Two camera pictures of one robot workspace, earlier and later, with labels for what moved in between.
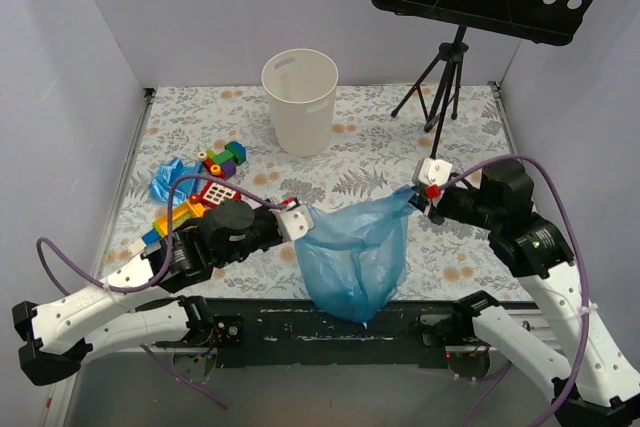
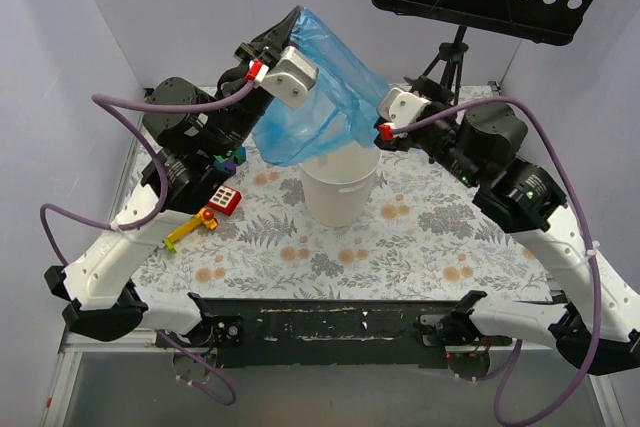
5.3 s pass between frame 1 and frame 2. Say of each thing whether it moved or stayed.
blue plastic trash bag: moved
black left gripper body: moved
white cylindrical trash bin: moved
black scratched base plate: stayed
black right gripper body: moved
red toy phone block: stayed
